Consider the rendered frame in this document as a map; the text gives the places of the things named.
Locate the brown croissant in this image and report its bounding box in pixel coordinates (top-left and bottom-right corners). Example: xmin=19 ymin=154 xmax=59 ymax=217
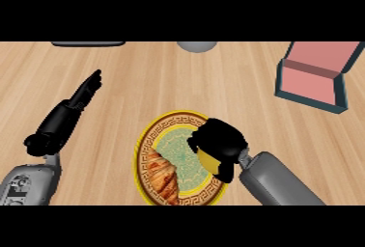
xmin=141 ymin=148 xmax=181 ymax=206

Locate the pink and teal cardboard box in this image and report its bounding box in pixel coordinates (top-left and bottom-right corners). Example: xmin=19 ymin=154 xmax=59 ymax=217
xmin=273 ymin=41 xmax=365 ymax=115

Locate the grey round object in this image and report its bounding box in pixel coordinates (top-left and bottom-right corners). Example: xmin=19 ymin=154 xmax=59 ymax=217
xmin=177 ymin=41 xmax=220 ymax=54

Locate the yellow lemon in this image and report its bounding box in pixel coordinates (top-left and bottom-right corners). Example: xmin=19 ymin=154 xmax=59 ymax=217
xmin=195 ymin=148 xmax=224 ymax=177

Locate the yellow patterned plate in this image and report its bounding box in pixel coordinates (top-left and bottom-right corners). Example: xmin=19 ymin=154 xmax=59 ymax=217
xmin=131 ymin=109 xmax=229 ymax=206

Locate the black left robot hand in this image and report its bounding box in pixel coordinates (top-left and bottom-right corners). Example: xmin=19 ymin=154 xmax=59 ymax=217
xmin=22 ymin=69 xmax=103 ymax=158

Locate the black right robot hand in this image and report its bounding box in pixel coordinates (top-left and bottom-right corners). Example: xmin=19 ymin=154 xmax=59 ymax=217
xmin=184 ymin=117 xmax=249 ymax=184

